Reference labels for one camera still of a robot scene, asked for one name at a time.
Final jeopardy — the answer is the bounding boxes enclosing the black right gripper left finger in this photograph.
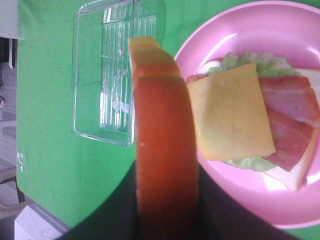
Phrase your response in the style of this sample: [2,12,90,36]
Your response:
[59,162,138,240]

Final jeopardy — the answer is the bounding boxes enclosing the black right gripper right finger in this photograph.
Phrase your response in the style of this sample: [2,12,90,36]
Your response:
[198,166,298,240]

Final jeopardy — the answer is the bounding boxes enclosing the bread slice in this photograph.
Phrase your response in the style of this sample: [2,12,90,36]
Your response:
[199,58,320,193]
[128,36,199,240]

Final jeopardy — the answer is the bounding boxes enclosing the yellow cheese slice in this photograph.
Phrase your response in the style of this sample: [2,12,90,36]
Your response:
[187,62,276,161]

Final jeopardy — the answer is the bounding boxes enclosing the bacon strip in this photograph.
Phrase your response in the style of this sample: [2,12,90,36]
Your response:
[187,71,320,132]
[262,108,318,172]

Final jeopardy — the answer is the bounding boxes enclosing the green lettuce leaf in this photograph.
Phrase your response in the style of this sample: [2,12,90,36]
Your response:
[198,51,301,172]

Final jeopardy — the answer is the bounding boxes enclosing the green tablecloth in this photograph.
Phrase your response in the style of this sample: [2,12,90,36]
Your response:
[17,0,256,229]

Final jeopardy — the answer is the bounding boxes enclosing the left clear plastic tray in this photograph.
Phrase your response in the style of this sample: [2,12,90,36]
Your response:
[71,0,166,147]

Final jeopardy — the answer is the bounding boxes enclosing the pink round plate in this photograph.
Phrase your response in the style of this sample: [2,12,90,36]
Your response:
[175,0,320,230]

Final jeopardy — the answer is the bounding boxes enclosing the white furniture edge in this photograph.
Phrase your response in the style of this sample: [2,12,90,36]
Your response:
[0,0,24,69]

